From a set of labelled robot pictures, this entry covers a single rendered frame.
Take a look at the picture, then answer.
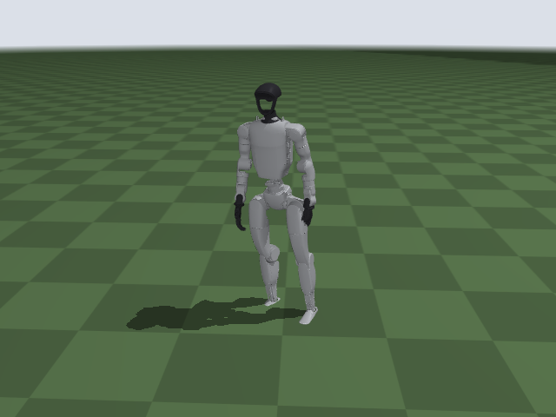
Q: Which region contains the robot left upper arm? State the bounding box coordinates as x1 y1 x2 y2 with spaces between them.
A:
285 123 313 173

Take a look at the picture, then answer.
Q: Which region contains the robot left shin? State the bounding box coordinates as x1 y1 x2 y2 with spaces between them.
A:
298 253 315 312

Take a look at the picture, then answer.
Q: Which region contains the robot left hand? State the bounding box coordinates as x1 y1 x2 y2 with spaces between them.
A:
301 198 314 226

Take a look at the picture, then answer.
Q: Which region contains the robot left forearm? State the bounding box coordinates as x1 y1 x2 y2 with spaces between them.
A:
301 161 316 207

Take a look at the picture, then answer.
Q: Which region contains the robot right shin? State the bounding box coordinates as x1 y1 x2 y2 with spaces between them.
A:
260 255 279 302

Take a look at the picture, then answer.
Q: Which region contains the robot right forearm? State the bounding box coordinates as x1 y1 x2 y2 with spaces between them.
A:
235 158 249 203

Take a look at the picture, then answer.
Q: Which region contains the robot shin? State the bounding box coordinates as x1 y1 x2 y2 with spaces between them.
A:
298 253 315 312
260 255 279 302

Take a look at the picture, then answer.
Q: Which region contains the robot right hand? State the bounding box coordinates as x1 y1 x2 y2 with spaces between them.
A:
234 194 246 231

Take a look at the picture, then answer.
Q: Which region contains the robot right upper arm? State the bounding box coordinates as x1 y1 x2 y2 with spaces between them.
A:
237 122 252 170

